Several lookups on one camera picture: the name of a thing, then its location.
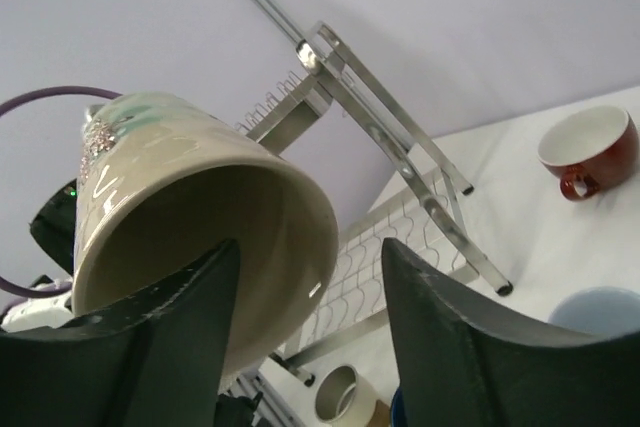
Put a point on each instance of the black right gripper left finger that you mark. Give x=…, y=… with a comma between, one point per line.
x=154, y=358

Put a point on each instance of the red cup white interior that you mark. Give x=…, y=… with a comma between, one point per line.
x=591, y=151

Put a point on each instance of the steel tumbler cork base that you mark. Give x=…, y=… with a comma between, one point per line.
x=347, y=399

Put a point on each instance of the dark blue speckled mug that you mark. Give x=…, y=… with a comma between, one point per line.
x=397, y=410

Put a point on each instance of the light blue mug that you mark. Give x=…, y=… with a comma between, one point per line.
x=600, y=311

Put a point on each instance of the stainless steel dish rack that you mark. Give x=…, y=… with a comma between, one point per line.
x=424, y=210

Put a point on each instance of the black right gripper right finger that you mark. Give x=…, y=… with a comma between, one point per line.
x=465, y=360

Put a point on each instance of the tall beige floral mug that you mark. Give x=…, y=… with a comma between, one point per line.
x=162, y=182

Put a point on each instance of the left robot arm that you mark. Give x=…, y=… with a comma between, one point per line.
x=47, y=301

